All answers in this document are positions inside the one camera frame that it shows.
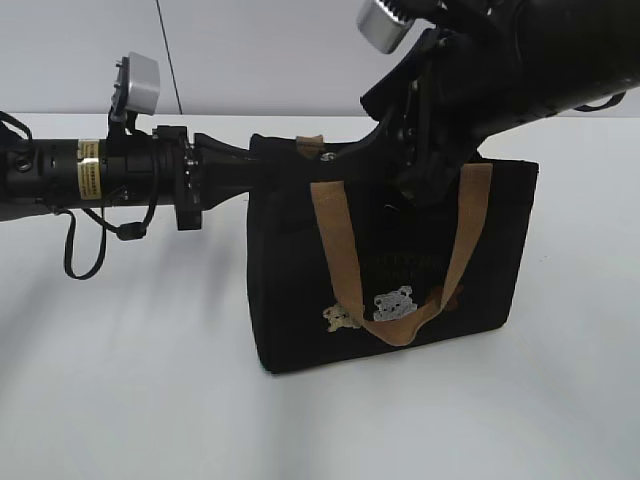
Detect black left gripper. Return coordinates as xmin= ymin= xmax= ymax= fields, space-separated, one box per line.
xmin=153 ymin=125 xmax=399 ymax=231

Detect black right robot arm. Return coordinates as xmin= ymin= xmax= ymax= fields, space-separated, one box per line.
xmin=357 ymin=1 xmax=639 ymax=203

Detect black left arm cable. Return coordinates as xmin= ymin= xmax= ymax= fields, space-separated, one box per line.
xmin=49 ymin=197 xmax=161 ymax=279

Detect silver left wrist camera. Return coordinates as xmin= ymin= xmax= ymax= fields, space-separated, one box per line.
xmin=109 ymin=52 xmax=161 ymax=123

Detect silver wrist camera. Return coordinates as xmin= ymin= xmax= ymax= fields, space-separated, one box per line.
xmin=356 ymin=0 xmax=415 ymax=55
xmin=109 ymin=52 xmax=161 ymax=123

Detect black tote bag brown handles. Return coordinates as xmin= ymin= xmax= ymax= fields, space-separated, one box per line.
xmin=247 ymin=154 xmax=539 ymax=374

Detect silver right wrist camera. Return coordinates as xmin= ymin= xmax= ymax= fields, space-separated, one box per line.
xmin=356 ymin=0 xmax=415 ymax=55

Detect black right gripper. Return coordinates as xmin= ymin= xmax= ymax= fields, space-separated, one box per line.
xmin=359 ymin=28 xmax=480 ymax=205

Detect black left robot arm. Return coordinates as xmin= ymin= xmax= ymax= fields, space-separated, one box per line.
xmin=1 ymin=115 xmax=400 ymax=230

